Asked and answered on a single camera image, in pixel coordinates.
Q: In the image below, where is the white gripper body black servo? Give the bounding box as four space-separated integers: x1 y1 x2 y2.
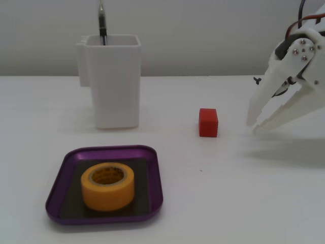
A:
274 24 325 88

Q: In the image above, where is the black square tray mat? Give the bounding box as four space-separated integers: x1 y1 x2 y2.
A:
58 158 152 219

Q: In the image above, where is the white moving gripper finger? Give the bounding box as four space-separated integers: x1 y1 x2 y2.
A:
246 38 318 127

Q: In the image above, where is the red rectangular block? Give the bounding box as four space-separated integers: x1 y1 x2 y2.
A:
198 108 219 138

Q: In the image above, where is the clear ballpoint pen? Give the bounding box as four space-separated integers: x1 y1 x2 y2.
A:
97 0 108 46

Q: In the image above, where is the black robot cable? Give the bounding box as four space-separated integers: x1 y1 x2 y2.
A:
296 0 308 29

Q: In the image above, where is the yellow masking tape roll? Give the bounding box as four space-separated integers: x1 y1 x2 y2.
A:
80 163 136 212

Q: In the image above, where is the white fixed gripper finger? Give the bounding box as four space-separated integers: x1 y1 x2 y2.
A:
252 82 325 135

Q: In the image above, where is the white plastic pen holder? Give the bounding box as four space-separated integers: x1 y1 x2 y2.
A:
75 35 142 130

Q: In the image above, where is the purple metal tray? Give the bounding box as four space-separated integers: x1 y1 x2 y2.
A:
45 144 164 226

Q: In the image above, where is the red and white servo wire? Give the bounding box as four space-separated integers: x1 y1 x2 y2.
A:
285 14 325 39

